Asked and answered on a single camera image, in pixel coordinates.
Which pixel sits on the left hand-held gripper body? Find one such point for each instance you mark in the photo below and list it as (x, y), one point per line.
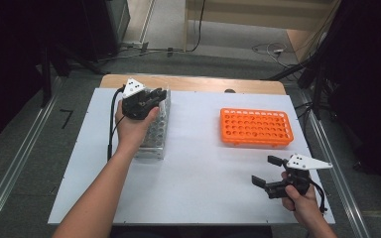
(133, 87)

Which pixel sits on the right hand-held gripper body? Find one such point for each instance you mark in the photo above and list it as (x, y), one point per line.
(307, 162)

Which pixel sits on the orange plastic test tube rack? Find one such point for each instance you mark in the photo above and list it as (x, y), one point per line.
(254, 138)

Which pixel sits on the silver metal test tube rack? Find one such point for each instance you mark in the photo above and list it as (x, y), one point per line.
(157, 139)

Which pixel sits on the person's right hand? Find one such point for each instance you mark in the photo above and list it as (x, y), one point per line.
(302, 206)

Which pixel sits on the person's left hand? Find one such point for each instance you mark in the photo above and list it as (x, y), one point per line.
(132, 132)

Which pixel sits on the white board sheet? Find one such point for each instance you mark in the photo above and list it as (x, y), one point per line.
(195, 185)

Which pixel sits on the black metal stand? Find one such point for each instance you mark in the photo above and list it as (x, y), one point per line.
(317, 92)
(46, 82)

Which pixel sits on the grey cabinet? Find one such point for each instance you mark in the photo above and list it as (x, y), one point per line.
(119, 16)

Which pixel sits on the person's dark pants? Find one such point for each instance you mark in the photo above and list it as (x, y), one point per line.
(191, 232)

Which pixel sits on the black curtain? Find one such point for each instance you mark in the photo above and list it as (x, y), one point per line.
(6, 66)
(370, 82)

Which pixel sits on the light wooden shelf unit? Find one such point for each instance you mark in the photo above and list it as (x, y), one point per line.
(244, 20)

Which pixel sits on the metal floor rail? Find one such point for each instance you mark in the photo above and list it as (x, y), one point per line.
(350, 205)
(16, 162)

